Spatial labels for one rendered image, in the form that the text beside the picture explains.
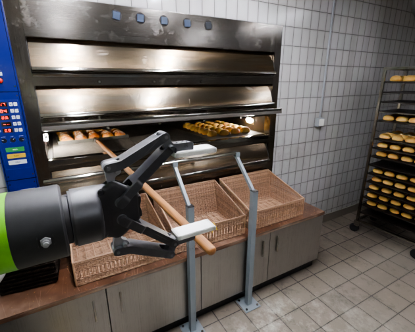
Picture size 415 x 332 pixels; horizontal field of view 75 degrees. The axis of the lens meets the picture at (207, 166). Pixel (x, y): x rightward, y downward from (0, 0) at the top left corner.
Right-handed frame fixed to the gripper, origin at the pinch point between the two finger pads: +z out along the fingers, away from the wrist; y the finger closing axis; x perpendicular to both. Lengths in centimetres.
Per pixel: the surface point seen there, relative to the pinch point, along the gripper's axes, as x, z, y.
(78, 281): -105, -22, 88
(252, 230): -93, 89, 83
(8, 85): -151, -39, -15
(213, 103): -152, 92, 0
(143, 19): -153, 40, -55
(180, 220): -41, 13, 29
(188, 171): -152, 68, 53
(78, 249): -140, -18, 90
